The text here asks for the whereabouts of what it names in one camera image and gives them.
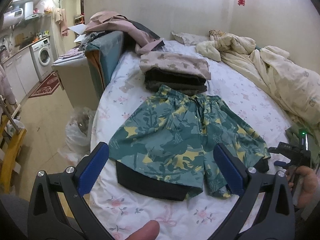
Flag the green camouflage shorts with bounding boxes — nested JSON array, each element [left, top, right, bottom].
[[108, 85, 270, 201]]

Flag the person's right hand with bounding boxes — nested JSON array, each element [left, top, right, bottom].
[[295, 166, 319, 209]]

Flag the person's left hand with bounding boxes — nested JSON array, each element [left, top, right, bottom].
[[126, 220, 160, 240]]

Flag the cream crumpled duvet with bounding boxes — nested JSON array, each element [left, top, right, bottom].
[[196, 31, 319, 126]]

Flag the yellow wooden chair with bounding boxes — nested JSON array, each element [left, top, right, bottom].
[[1, 99, 27, 193]]

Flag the white plastic bag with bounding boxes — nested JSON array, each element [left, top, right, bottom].
[[57, 107, 95, 165]]

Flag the beige bear-print folded garment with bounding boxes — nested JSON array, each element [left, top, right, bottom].
[[139, 51, 212, 80]]

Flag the red floor mat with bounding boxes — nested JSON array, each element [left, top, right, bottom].
[[29, 72, 60, 98]]

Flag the floral pillow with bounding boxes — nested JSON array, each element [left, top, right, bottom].
[[171, 31, 210, 46]]

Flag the white kitchen cabinet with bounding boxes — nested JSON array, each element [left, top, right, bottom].
[[4, 48, 39, 104]]

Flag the white washing machine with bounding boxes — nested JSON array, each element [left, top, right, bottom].
[[30, 37, 53, 82]]

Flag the teal sofa armrest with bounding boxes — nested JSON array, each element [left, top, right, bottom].
[[81, 31, 124, 98]]

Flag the pink clothes pile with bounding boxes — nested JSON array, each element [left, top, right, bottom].
[[85, 11, 165, 55]]

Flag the pink hanging towel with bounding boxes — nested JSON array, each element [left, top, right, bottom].
[[53, 7, 68, 37]]

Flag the white water heater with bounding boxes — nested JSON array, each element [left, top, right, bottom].
[[2, 8, 23, 29]]

